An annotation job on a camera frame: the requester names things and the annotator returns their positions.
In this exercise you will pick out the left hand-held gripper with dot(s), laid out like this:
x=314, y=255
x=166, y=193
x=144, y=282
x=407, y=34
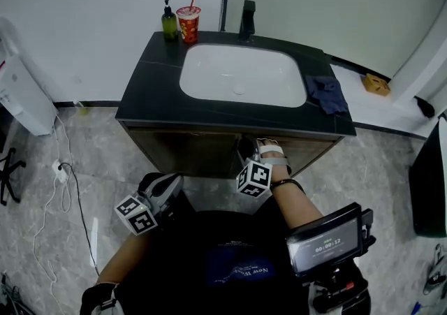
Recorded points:
x=138, y=217

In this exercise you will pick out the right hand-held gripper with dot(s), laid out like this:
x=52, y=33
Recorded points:
x=255, y=177

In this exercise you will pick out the person's left forearm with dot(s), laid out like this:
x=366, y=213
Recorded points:
x=122, y=261

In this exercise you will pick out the person's right forearm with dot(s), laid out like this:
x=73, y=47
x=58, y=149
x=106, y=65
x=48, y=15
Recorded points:
x=297, y=209

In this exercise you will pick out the brown wooden sink cabinet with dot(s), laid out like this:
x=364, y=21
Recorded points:
x=157, y=97

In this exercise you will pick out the person's right hand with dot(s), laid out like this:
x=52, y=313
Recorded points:
x=267, y=141

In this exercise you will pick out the person's black trousers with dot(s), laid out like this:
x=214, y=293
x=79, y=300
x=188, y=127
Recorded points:
x=181, y=203

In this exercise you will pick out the person's black shirt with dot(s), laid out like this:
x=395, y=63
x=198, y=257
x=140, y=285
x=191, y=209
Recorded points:
x=174, y=264

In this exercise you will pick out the black smartphone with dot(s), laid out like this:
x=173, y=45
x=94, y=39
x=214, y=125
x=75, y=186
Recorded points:
x=324, y=243

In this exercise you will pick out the white power strip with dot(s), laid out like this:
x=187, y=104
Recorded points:
x=60, y=171

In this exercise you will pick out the white sink basin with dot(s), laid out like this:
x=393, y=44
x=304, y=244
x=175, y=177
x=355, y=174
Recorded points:
x=241, y=72

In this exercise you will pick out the dark blue cloth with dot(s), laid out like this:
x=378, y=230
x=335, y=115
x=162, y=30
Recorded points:
x=328, y=95

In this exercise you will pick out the small yellow wooden box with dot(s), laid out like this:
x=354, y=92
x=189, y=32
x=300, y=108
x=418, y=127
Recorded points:
x=376, y=85

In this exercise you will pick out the black faucet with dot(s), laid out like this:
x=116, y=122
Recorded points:
x=247, y=20

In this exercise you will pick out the white water dispenser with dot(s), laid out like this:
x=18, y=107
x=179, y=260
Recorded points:
x=28, y=104

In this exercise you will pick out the green soap pump bottle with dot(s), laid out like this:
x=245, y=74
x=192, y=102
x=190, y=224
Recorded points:
x=170, y=25

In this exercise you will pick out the red paper cup with straw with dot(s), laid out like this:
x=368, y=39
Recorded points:
x=189, y=27

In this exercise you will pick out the dark green bathtub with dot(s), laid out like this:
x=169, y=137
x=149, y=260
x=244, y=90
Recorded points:
x=427, y=184

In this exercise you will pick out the small black object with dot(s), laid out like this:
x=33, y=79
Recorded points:
x=425, y=108

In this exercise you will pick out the chrome faucet hardware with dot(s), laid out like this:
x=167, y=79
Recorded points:
x=434, y=273

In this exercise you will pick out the small blue object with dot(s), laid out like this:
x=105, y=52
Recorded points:
x=416, y=308

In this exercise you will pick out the black chest mount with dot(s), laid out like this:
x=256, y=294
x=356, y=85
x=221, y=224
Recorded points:
x=335, y=296

